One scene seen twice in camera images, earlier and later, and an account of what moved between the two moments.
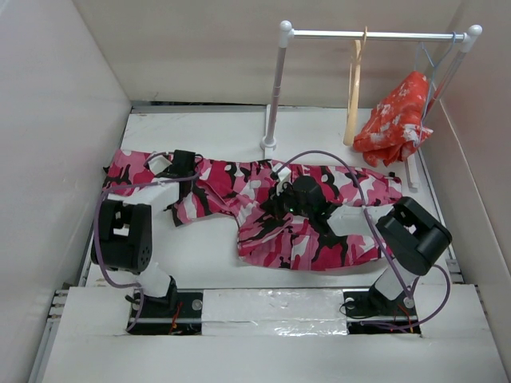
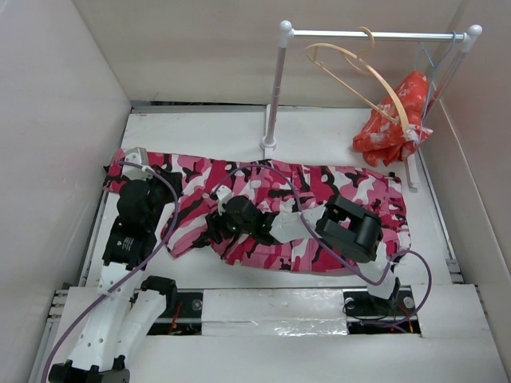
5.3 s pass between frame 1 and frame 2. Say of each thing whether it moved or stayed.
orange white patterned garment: stayed
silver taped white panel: stayed
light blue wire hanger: stayed
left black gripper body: moved
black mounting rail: stayed
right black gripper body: moved
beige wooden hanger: moved
